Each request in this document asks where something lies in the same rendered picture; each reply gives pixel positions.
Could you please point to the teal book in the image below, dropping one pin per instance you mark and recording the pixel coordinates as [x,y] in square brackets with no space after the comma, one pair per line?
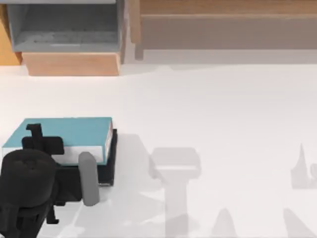
[74,131]

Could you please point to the black book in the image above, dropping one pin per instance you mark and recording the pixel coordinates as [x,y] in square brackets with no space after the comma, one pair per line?
[111,161]

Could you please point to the pale wooden drawer front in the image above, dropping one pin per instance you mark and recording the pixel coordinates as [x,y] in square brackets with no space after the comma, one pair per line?
[71,64]

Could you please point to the orange wooden cupboard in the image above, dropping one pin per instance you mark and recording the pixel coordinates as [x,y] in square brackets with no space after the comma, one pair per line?
[7,44]

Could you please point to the wooden open shelves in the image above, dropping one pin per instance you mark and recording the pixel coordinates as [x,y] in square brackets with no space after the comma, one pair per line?
[223,29]

